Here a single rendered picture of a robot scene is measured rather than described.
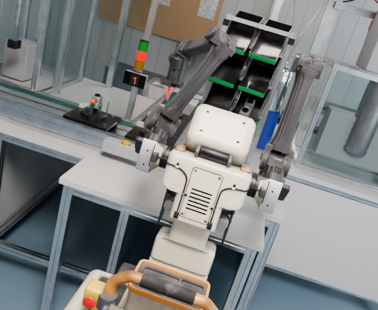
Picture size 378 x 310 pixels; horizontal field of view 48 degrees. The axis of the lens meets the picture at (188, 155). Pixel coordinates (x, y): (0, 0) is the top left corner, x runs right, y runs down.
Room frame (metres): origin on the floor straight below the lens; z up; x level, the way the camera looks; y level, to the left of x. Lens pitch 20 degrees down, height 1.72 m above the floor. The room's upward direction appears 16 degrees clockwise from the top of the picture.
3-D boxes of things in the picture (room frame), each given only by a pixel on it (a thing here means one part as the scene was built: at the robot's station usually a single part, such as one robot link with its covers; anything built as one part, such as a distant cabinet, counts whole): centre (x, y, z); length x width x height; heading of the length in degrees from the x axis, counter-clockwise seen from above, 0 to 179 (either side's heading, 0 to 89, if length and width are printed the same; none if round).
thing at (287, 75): (2.92, -0.44, 1.32); 0.14 x 0.14 x 0.38
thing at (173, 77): (1.96, 0.17, 1.34); 0.10 x 0.07 x 0.07; 86
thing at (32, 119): (2.02, 0.49, 0.91); 0.89 x 0.06 x 0.11; 86
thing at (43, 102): (2.20, 0.51, 0.91); 0.84 x 0.28 x 0.10; 86
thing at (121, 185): (1.93, 0.02, 0.84); 0.90 x 0.70 x 0.03; 85
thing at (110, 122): (2.18, 0.55, 0.96); 0.24 x 0.24 x 0.02; 86
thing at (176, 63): (1.96, 0.17, 1.40); 0.07 x 0.06 x 0.07; 14
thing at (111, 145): (1.95, 0.31, 0.93); 0.21 x 0.07 x 0.06; 86
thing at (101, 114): (2.18, 0.55, 0.98); 0.14 x 0.14 x 0.02
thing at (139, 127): (2.15, 0.21, 1.01); 0.24 x 0.24 x 0.13; 86
